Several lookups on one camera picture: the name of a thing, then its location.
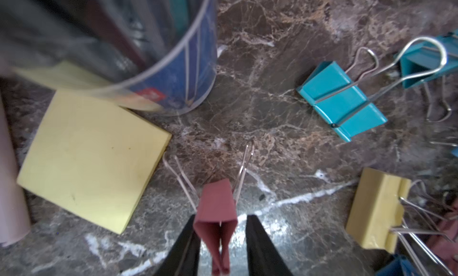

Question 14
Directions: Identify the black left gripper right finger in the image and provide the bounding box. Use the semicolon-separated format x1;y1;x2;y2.
245;215;293;276

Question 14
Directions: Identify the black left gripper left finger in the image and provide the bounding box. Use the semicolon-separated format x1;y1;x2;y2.
154;215;201;276

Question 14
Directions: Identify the dark pink binder clip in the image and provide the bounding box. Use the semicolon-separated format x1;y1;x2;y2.
162;140;255;276

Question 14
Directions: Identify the yellow binder clip upright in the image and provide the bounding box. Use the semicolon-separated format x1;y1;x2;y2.
345;167;458;276

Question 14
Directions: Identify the teal binder clip flat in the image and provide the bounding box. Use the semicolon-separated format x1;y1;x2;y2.
297;36;448;142

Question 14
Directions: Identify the yellow sticky note pad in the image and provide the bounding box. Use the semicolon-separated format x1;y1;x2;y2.
17;92;171;234

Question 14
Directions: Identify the pink calculator on table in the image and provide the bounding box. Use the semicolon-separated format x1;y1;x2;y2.
1;105;31;247

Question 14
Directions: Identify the blue lid pencil tube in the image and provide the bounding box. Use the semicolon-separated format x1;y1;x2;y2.
1;0;218;116

